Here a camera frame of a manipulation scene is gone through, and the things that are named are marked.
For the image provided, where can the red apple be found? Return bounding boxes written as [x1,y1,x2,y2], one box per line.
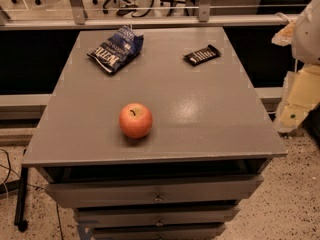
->
[119,103,153,139]

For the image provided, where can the grey metal railing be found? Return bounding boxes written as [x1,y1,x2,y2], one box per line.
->
[0,0,304,30]

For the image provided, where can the top grey drawer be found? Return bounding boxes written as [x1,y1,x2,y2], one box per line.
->
[45,175,263,208]

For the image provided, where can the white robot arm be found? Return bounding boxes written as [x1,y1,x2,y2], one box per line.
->
[292,0,320,65]

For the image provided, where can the black floor cable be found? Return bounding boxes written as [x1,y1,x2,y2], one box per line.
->
[0,148,22,200]

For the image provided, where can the middle grey drawer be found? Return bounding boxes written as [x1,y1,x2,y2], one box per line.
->
[75,205,239,228]

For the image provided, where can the black metal stand leg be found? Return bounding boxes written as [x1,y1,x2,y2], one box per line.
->
[14,166,28,232]

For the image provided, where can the grey drawer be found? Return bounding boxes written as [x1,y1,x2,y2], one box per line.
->
[75,205,239,228]
[45,175,263,208]
[93,223,225,240]

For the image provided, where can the bottom grey drawer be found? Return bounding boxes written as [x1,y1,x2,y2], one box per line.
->
[93,223,225,240]

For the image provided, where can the blue chip bag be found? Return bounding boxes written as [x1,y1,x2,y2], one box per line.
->
[88,26,144,74]

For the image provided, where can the grey drawer cabinet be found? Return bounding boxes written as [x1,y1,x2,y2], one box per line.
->
[21,26,289,240]

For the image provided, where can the black chocolate bar wrapper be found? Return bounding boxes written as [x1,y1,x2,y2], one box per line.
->
[183,45,221,66]

